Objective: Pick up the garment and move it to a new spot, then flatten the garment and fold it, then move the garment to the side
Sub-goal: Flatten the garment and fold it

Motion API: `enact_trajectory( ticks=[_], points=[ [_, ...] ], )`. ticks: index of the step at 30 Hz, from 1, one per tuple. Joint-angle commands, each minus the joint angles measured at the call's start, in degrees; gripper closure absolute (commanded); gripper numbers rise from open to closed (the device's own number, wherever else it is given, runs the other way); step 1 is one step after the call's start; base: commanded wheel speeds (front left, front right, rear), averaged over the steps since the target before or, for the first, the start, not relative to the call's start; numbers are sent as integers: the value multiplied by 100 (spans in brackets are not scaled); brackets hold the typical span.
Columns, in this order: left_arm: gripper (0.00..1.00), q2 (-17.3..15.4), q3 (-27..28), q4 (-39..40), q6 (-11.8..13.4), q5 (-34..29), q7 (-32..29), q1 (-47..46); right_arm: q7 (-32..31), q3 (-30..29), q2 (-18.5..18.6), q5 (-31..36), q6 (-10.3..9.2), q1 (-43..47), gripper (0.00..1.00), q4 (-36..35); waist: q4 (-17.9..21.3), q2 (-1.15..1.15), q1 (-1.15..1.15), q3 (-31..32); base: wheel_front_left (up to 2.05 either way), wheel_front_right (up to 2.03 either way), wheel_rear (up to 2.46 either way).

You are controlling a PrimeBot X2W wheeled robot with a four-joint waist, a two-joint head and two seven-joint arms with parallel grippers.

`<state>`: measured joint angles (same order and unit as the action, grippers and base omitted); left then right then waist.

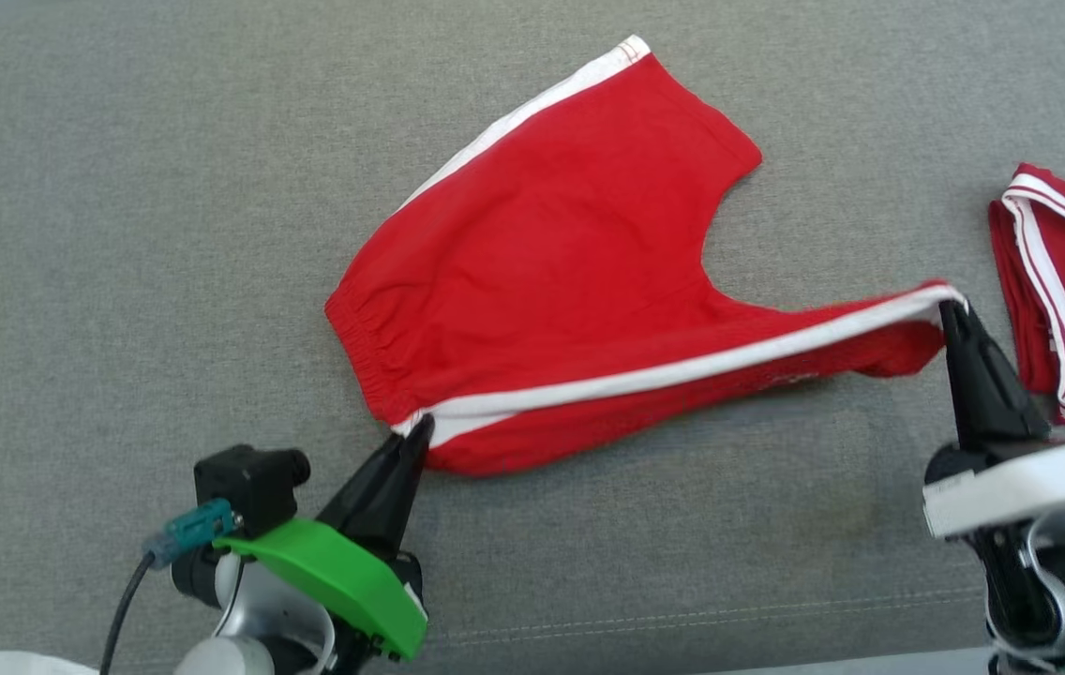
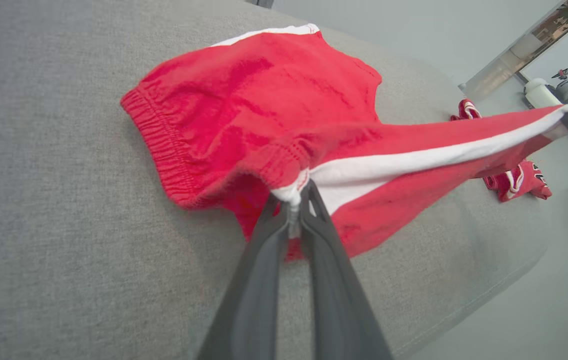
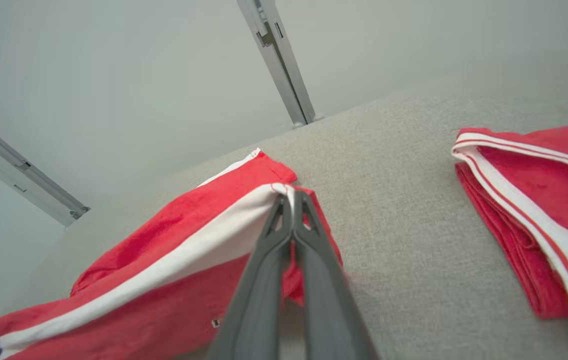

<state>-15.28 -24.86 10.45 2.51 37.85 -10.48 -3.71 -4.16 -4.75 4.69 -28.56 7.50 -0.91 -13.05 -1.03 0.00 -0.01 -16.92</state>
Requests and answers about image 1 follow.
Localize grey fabric sofa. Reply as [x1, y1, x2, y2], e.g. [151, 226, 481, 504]
[0, 0, 1065, 675]

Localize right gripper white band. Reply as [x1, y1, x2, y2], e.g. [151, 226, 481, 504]
[922, 300, 1065, 541]

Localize red shorts white side stripes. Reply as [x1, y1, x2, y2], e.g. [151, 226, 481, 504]
[324, 35, 969, 477]

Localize black cable teal plug left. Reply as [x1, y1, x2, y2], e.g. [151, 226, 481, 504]
[99, 499, 243, 675]

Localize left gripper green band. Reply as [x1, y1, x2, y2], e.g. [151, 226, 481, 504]
[212, 414, 436, 662]

